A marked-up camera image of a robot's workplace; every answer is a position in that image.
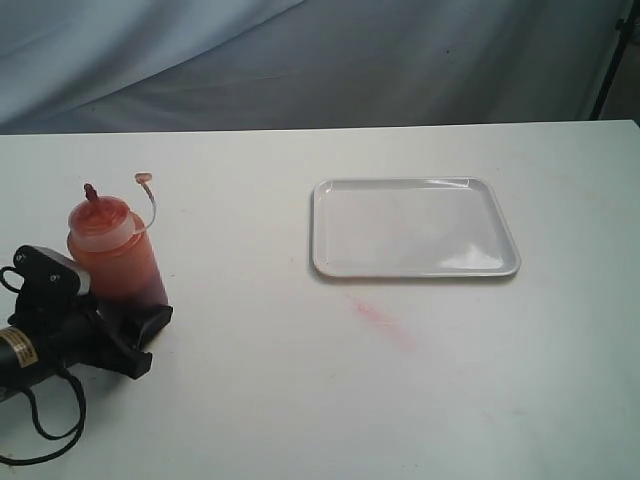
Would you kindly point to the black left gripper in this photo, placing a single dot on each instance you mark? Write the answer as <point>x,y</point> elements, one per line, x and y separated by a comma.
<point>46,335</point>

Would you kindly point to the red sauce squeeze bottle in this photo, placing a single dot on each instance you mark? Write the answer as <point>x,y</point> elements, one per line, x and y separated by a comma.
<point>111,242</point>

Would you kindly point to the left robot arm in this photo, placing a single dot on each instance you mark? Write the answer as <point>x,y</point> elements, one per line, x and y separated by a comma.
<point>46,334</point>

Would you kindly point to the white rectangular plastic tray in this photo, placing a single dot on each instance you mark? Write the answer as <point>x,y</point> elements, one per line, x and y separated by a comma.
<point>410,228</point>

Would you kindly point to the black tripod stand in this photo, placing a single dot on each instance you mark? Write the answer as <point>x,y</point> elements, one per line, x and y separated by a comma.
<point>624,28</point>

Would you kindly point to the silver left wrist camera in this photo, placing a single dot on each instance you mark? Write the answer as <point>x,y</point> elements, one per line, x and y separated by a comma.
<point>49,274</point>

